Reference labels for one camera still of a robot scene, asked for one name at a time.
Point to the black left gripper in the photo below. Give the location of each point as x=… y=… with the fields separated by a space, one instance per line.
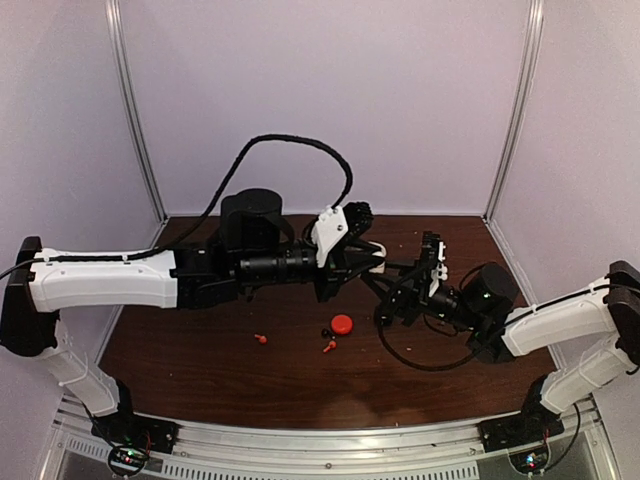
x=340 y=266

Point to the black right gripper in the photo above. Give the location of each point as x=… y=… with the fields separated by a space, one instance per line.
x=410 y=300

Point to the white charging case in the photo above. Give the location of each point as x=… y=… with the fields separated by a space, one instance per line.
x=379 y=252

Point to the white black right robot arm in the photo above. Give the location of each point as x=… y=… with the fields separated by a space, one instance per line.
x=498 y=331

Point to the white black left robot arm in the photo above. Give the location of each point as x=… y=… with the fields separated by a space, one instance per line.
x=254 y=246

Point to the red round charging case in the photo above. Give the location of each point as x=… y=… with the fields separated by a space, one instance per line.
x=342 y=324

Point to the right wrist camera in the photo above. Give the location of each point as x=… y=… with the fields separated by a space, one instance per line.
x=433 y=257

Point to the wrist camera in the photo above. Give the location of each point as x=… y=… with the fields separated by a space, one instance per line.
x=334 y=224
x=433 y=257

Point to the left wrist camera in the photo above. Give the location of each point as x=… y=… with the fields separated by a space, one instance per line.
x=334 y=224

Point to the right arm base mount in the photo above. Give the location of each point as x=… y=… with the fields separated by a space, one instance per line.
x=525 y=437

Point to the aluminium front rail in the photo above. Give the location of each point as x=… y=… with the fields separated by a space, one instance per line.
x=449 y=450

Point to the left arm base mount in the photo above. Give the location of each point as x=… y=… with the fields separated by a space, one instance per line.
x=132 y=439

